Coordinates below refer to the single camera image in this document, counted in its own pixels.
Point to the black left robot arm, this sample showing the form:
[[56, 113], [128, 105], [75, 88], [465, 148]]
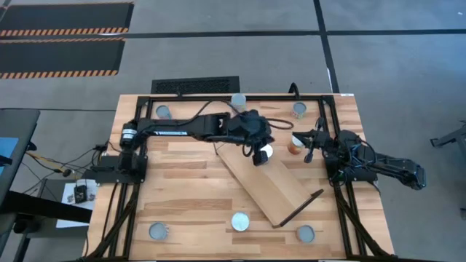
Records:
[[171, 128]]

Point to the mandarin oranges label tin can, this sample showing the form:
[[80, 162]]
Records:
[[299, 108]]

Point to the white sticker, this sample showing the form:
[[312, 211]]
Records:
[[347, 95]]

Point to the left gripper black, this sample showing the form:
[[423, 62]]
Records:
[[256, 128]]

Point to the grey metal stand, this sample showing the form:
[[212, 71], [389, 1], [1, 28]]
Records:
[[453, 137]]

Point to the white paper sheet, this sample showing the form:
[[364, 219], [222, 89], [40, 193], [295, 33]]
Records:
[[69, 196]]

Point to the wooden shelf with black frame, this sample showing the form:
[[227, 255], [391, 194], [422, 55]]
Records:
[[269, 189]]

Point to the black desk crossbar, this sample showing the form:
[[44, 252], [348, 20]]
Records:
[[43, 207]]

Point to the orange yellow label tin can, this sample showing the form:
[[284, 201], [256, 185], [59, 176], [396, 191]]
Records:
[[268, 150]]

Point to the blue screen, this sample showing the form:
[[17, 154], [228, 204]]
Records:
[[8, 149]]

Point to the carrot label tin can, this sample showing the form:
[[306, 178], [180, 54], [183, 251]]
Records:
[[238, 100]]

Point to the small black device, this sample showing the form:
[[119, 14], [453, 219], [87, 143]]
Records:
[[81, 193]]

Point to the black floor tape line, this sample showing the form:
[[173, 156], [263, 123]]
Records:
[[400, 31], [325, 47]]

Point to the black desk leg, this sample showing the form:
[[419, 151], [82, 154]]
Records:
[[22, 251]]

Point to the black hazard striped floor mat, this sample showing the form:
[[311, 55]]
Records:
[[58, 56], [65, 16]]

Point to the red orange label tin can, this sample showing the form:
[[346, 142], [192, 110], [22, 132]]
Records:
[[294, 147]]

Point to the black desk clamp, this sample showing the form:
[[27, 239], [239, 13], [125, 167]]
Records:
[[31, 146]]

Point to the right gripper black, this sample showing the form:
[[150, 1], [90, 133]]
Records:
[[325, 141]]

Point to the corn label tin can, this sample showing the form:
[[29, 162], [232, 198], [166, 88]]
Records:
[[240, 221]]

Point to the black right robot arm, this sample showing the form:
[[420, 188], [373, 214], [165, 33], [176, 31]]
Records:
[[393, 167]]

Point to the black aluminium table frame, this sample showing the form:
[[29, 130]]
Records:
[[276, 98]]

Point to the peaches label tin can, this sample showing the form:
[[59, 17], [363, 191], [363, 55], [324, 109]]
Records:
[[164, 111]]

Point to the grey lid tin can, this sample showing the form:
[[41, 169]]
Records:
[[158, 231], [306, 233]]

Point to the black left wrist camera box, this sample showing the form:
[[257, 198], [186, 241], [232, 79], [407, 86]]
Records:
[[260, 159]]

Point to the black floor vent grille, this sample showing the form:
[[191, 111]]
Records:
[[194, 85]]

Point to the grey desk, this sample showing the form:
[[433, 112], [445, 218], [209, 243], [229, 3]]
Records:
[[22, 123]]

